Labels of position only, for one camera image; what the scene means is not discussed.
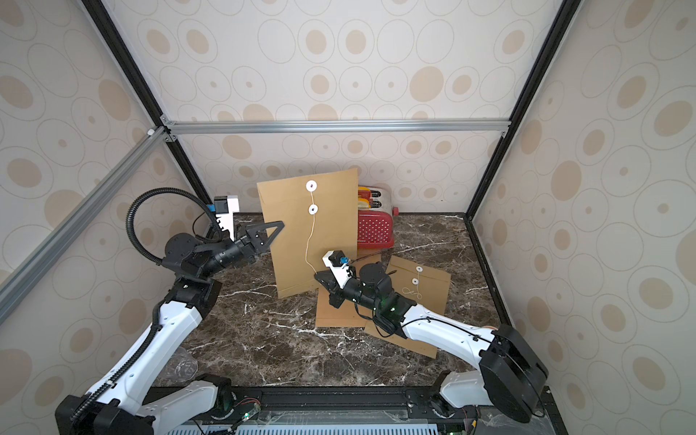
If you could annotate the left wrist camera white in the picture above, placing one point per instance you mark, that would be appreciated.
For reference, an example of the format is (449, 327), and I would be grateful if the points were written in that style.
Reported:
(225, 207)

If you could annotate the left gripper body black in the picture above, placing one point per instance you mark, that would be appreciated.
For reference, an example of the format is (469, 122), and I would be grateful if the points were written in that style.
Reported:
(241, 249)

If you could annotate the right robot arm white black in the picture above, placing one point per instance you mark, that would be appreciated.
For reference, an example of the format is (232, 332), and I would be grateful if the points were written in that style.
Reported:
(509, 374)

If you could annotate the clear plastic cup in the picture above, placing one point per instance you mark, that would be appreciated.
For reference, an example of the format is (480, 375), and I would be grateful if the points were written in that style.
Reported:
(181, 368)

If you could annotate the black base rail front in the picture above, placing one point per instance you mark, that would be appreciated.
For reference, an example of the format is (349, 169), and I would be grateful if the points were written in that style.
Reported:
(331, 410)

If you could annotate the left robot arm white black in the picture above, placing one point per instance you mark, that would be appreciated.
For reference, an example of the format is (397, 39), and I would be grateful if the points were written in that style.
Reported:
(115, 405)

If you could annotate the horizontal aluminium rail back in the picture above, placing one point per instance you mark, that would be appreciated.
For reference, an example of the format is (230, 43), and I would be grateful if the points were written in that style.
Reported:
(338, 126)

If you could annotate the red toaster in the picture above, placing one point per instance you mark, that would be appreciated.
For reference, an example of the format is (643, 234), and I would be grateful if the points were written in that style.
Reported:
(375, 226)

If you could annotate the diagonal aluminium rail left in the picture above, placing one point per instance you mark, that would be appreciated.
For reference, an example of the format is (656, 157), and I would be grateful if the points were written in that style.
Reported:
(23, 280)

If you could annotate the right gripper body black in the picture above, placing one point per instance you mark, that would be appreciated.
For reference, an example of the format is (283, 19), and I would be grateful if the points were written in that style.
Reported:
(335, 288)

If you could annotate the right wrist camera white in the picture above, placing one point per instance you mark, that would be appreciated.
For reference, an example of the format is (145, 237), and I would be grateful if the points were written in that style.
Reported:
(340, 267)

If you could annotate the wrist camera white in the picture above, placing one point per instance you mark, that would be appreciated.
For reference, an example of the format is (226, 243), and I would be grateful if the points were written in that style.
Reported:
(225, 207)
(340, 267)

